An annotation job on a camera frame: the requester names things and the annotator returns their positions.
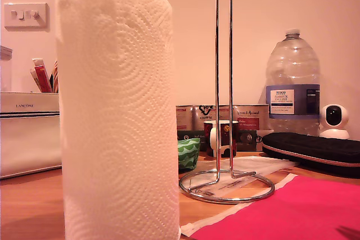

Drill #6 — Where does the chrome wire towel stand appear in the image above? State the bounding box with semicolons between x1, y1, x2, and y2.
179;0;276;204

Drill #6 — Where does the white Lancome toiletry bag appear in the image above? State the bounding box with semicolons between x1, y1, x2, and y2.
0;91;62;179

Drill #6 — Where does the red and white box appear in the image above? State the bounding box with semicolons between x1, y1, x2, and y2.
30;58;53;93

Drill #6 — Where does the clear plastic printed bag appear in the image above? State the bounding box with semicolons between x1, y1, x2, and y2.
185;155;300;196

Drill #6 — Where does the black zip case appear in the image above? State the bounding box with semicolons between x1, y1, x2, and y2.
261;132;360;179

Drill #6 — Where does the pink plastic mailer bag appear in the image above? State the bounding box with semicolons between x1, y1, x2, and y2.
179;173;360;240

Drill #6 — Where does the dark red mug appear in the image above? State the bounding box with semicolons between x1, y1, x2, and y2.
202;120;239;159

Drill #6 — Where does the green wave-patterned pouch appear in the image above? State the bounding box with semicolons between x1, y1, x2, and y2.
177;138;201;170

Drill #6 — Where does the clear plastic container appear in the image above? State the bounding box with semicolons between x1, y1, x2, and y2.
0;46;14;92

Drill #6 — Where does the large clear water bottle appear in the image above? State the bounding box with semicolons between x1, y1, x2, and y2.
265;28;321;137

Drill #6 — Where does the white wall light switch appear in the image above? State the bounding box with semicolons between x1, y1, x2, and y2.
3;2;48;31

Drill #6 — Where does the white paper towel roll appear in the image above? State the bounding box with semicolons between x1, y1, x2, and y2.
55;0;181;240

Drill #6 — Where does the small white round camera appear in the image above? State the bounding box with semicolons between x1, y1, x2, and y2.
319;103;351;140

